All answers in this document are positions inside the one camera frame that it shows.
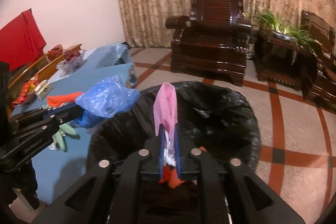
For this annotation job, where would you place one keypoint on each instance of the green rubber glove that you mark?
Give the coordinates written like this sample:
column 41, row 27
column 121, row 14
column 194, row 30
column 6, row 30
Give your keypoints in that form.
column 63, row 135

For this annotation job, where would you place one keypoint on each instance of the long orange foam net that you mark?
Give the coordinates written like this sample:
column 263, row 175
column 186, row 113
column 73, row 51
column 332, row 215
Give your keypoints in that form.
column 57, row 101

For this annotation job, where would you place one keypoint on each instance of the wooden bench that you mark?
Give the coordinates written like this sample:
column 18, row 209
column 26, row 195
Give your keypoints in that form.
column 43, row 68

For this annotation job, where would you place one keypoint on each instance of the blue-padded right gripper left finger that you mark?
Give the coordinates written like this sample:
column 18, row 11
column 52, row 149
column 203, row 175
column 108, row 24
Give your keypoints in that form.
column 153, row 168

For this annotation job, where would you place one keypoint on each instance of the potted green plant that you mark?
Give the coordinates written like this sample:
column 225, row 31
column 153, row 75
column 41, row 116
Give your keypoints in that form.
column 284, row 30

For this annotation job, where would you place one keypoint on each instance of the black trash bag bin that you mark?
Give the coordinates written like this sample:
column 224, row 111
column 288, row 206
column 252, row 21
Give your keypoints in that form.
column 218, row 119

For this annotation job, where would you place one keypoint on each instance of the pink mesh drawstring pouch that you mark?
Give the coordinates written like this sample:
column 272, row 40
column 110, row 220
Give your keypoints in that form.
column 165, row 119

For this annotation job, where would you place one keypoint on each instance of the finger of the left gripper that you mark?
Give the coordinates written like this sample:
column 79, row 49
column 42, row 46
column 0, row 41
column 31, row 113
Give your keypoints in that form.
column 53, row 118
column 33, row 116

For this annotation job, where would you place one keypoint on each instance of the orange foam net sleeve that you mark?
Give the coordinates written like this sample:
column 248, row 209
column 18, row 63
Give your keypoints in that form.
column 169, row 174

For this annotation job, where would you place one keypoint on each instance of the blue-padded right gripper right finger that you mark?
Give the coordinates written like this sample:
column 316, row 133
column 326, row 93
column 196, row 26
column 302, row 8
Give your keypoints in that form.
column 186, row 167

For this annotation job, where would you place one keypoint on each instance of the tissue box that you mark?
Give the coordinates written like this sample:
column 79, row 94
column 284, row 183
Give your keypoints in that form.
column 43, row 89

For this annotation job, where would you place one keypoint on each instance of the red cloth cover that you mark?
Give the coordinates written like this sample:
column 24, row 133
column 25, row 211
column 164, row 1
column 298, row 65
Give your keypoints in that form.
column 21, row 41

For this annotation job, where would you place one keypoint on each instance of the red fruit in bowl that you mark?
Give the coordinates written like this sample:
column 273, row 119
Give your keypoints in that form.
column 70, row 55

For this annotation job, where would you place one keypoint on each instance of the dark wooden side table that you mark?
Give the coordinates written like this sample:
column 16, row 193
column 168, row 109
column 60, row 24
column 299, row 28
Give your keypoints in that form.
column 282, row 61

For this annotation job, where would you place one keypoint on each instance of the red snack wrapper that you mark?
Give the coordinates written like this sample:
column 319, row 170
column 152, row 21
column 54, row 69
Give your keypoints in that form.
column 27, row 94

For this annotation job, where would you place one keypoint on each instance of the red bag on bench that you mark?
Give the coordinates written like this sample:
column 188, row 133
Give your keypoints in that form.
column 55, row 52

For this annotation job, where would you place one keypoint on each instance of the blue plastic bag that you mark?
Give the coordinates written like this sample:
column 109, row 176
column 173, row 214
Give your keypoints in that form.
column 104, row 100

